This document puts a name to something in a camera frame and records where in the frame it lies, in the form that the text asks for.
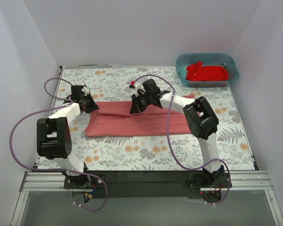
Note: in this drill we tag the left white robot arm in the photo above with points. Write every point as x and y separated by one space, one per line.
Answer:
54 139

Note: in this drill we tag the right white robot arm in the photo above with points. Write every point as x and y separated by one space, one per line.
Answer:
199 116

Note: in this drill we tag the floral table mat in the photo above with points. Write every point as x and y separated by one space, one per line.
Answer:
153 152

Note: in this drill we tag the teal plastic bin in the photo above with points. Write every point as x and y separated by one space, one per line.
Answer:
185 60

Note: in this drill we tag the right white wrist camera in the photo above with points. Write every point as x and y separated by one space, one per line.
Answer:
137 87

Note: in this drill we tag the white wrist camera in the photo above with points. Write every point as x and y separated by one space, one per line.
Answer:
86 89
137 87

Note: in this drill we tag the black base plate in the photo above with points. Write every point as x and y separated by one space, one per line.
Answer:
140 184

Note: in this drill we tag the red t shirt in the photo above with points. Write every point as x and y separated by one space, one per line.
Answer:
200 72

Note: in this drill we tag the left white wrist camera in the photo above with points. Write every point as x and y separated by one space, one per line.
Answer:
86 89

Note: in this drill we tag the pink t shirt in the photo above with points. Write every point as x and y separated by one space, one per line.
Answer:
114 120

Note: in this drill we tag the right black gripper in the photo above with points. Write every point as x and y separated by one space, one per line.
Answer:
137 103

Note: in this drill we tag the aluminium frame rail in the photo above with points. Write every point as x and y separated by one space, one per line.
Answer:
55 181

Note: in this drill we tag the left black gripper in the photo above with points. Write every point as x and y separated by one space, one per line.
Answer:
91 106

